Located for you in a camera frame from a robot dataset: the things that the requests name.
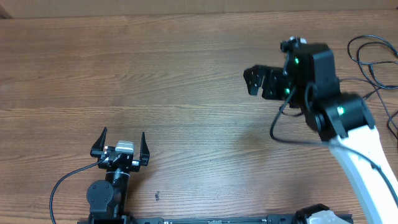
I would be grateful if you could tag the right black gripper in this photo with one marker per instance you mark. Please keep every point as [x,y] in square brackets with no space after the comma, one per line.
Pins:
[277,81]

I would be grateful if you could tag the cardboard back panel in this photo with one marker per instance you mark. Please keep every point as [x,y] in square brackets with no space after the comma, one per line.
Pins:
[22,9]

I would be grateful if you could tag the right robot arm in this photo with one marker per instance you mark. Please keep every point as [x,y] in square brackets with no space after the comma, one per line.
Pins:
[343,121]

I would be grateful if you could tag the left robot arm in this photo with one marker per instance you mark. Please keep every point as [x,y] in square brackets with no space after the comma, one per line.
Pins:
[107,197]

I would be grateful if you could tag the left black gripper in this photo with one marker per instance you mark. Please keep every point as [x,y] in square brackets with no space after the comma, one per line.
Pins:
[135,165]

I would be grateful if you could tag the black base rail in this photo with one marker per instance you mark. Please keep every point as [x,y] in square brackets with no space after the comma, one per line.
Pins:
[268,219]

